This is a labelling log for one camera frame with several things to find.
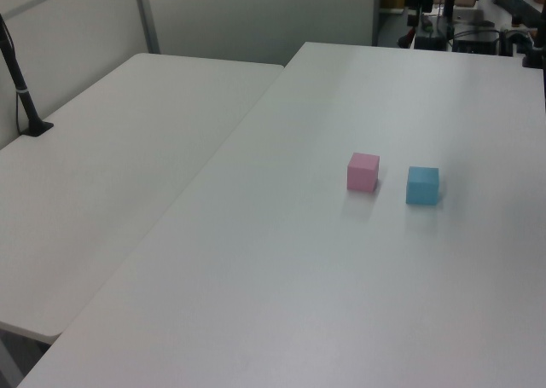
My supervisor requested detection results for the black upright pole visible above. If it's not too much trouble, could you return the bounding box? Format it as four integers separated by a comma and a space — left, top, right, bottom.
442, 0, 461, 23

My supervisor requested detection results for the black table clamp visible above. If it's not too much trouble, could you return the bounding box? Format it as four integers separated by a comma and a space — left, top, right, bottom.
520, 20, 546, 69

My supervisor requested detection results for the pink cube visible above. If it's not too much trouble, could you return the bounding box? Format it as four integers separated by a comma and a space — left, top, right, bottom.
346, 151, 380, 193

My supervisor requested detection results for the black electronic device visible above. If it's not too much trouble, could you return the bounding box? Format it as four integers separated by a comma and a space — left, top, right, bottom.
452, 29, 501, 56

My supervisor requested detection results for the blue cube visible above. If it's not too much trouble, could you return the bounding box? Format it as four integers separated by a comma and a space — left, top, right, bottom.
404, 165, 440, 206

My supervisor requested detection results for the black camera stand pole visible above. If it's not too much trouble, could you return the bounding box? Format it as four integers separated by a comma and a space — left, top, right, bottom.
0, 13, 55, 139

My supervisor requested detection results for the long dark bar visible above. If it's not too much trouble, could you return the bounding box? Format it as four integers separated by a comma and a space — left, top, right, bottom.
487, 0, 546, 27

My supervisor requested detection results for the small black box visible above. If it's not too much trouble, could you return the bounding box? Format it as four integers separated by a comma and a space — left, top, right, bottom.
415, 32, 445, 50

